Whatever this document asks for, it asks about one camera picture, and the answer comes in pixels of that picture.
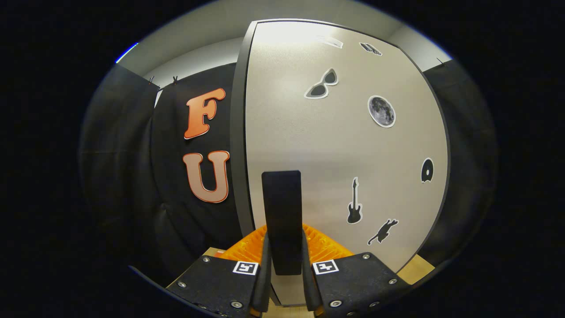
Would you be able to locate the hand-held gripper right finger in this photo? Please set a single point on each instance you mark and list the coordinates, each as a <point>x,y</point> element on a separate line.
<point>309,291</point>

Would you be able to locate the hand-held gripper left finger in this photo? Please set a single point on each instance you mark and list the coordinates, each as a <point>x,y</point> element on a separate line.
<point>263,291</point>

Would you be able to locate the dark grey shoe cabinet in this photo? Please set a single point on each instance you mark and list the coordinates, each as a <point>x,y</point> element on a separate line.
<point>237,132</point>

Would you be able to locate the black backdrop cloth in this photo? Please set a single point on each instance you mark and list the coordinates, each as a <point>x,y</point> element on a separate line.
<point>123,176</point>

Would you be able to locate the row of black cloth clips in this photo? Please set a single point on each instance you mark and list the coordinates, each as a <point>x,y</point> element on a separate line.
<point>175,80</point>

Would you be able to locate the ceiling strip light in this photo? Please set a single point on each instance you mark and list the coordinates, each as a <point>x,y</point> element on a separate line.
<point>127,53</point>

